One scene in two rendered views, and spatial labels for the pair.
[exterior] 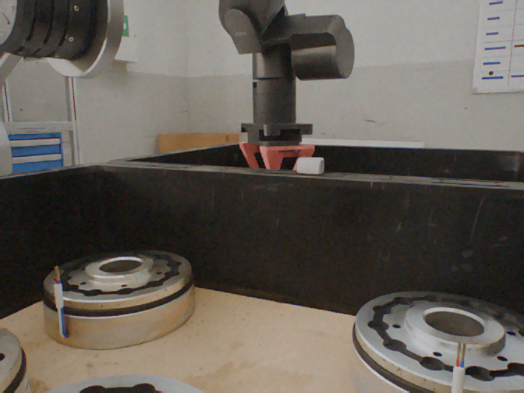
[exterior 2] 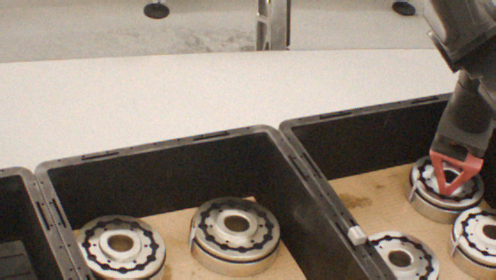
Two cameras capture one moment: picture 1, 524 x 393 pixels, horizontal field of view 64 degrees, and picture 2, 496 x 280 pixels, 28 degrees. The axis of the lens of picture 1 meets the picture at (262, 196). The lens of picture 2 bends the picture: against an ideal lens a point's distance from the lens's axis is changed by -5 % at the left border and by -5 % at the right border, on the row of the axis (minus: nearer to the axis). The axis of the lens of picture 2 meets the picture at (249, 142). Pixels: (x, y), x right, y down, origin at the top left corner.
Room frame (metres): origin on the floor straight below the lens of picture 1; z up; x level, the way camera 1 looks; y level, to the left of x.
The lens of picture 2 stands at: (-0.43, -0.41, 1.68)
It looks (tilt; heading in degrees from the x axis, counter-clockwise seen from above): 38 degrees down; 36
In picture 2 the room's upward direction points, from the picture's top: 11 degrees clockwise
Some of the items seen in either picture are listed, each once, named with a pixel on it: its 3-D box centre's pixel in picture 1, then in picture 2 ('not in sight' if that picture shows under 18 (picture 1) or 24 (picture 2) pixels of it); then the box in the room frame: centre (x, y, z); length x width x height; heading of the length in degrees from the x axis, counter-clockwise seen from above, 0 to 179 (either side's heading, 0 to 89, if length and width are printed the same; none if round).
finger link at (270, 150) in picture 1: (280, 164); (455, 159); (0.55, -0.02, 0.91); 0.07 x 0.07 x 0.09; 20
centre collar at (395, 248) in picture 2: not in sight; (399, 260); (0.39, -0.06, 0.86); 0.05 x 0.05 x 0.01
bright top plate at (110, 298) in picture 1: (121, 274); (236, 228); (0.29, 0.10, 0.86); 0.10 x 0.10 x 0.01
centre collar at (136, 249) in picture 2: not in sight; (120, 244); (0.16, 0.16, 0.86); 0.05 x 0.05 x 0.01
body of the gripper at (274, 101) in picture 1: (274, 108); (472, 106); (0.57, -0.02, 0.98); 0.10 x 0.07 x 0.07; 20
